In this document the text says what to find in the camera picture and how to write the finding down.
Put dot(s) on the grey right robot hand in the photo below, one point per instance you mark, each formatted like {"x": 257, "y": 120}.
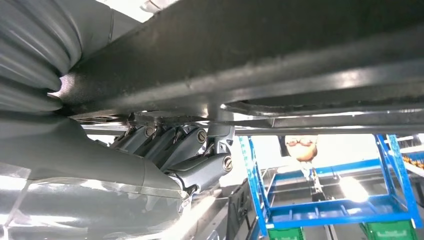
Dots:
{"x": 82, "y": 165}

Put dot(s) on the blue metal shelf rack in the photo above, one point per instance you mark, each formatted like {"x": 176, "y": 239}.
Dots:
{"x": 331, "y": 215}

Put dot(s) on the black plastic panel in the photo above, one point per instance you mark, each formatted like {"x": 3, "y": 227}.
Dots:
{"x": 238, "y": 208}

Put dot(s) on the person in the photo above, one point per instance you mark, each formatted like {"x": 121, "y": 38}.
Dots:
{"x": 301, "y": 149}

